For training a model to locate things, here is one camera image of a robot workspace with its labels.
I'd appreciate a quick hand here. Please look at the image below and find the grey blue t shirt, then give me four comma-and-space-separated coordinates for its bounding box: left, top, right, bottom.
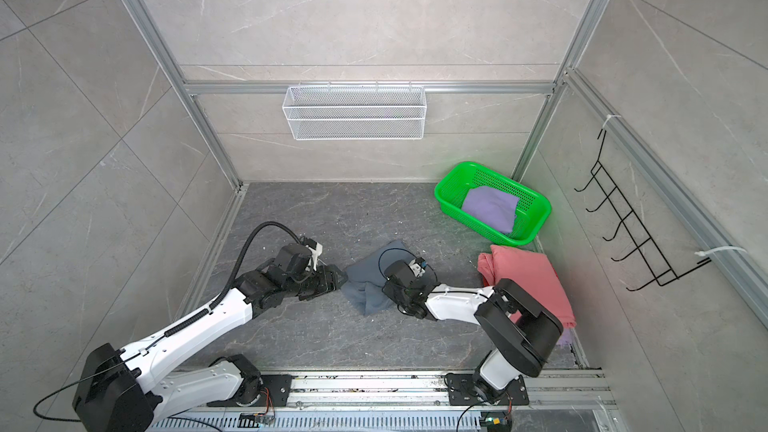
341, 240, 415, 317

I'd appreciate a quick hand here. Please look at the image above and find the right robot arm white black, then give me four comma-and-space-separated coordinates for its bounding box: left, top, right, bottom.
379, 257, 564, 402

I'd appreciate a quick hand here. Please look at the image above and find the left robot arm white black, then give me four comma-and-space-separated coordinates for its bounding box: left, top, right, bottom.
72, 239, 347, 431

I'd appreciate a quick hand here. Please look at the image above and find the green plastic basket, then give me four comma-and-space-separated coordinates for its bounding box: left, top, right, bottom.
434, 162, 552, 247

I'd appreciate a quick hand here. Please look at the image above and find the purple t shirt in basket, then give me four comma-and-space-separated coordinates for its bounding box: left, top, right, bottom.
461, 186, 519, 234

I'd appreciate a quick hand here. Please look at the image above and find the folded pink t shirt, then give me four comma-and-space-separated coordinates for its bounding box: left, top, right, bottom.
477, 245, 577, 329

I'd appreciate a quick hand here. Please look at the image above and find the folded purple t shirt bottom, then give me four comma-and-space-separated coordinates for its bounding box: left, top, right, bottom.
557, 328, 574, 347

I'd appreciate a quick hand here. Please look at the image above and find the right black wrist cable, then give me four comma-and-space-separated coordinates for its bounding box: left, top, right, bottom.
377, 247, 439, 289

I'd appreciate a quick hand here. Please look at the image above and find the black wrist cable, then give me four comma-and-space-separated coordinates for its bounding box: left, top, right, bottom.
208, 221, 304, 310
377, 247, 439, 289

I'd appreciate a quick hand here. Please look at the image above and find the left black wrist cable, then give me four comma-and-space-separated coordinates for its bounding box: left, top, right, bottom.
208, 221, 304, 310

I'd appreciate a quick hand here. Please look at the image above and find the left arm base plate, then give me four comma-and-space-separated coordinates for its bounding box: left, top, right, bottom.
235, 374, 293, 408

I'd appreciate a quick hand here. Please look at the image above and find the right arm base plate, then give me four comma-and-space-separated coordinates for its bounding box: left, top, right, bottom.
443, 373, 530, 407

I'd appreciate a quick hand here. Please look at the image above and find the white wire mesh shelf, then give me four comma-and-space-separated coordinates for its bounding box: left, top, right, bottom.
282, 85, 428, 141

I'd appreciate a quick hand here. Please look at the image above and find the aluminium mounting rail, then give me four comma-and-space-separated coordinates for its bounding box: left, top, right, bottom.
262, 369, 618, 412

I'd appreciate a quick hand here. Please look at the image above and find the black wire hook rack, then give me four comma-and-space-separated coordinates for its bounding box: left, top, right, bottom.
574, 130, 712, 292

